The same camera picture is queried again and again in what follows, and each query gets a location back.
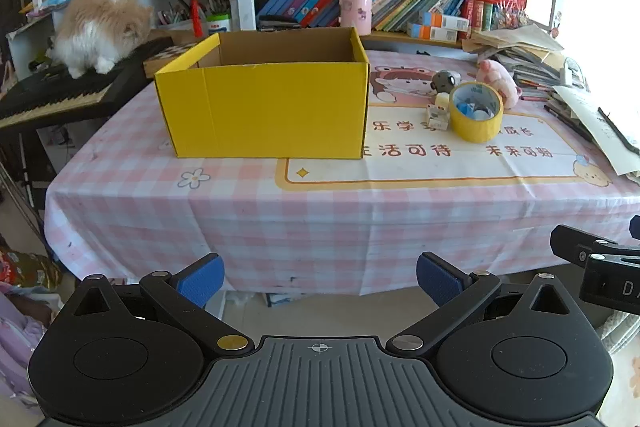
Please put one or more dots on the orange and white carton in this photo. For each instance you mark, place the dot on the orange and white carton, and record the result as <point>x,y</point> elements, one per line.
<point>445,21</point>
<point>432,33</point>

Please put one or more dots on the black pen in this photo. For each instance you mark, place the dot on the black pen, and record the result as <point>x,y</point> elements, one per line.
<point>570,124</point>

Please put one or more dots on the white printed paper sheet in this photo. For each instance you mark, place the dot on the white printed paper sheet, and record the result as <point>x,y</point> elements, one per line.
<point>595,122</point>

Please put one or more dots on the black keyboard stand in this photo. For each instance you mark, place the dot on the black keyboard stand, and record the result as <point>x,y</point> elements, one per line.
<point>30,177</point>

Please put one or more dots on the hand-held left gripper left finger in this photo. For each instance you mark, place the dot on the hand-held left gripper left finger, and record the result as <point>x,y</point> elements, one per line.
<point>202,279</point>

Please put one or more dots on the fluffy orange white cat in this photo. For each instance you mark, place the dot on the fluffy orange white cat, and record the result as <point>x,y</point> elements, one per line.
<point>100,27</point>

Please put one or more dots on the yellow tape roll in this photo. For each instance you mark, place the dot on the yellow tape roll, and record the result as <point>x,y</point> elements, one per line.
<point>467,132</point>

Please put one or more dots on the black electronic keyboard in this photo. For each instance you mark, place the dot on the black electronic keyboard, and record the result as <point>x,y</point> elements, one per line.
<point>65,94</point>

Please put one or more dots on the pink plush pig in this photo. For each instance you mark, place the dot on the pink plush pig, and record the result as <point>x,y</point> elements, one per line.
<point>500,82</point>

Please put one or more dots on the pink sticker cup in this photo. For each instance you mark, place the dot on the pink sticker cup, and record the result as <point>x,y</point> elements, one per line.
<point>356,7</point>

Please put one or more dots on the large white charger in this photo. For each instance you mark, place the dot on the large white charger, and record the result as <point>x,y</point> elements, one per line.
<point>437,119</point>

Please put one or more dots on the purple cloth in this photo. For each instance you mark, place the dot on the purple cloth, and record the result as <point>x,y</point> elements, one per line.
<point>22,342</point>

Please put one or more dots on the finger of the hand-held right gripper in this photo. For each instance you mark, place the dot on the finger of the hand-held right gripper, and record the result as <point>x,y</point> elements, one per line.
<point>636,227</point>
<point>570,239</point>

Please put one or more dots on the yellow cardboard box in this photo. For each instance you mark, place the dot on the yellow cardboard box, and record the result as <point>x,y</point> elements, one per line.
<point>260,107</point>

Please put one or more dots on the grey round robot toy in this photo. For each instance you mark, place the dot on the grey round robot toy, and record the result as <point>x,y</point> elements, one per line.
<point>444,81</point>

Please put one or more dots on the white jar with green lid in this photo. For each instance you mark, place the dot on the white jar with green lid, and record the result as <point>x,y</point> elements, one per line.
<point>218,24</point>

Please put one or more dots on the bundle of pens and brushes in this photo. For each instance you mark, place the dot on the bundle of pens and brushes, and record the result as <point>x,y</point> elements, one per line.
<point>185,9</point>

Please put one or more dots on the colourful snack bag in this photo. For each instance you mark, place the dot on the colourful snack bag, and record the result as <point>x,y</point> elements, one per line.
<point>27,269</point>

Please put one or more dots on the black flat case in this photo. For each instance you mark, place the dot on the black flat case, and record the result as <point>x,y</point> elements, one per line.
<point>277,23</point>

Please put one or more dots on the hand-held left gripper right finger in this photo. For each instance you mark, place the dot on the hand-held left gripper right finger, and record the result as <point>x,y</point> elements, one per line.
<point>440,279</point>

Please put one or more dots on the pink marker pen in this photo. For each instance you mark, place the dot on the pink marker pen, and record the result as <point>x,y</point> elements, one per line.
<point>535,98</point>

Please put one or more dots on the wooden chessboard box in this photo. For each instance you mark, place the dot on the wooden chessboard box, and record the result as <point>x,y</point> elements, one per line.
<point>175,53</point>

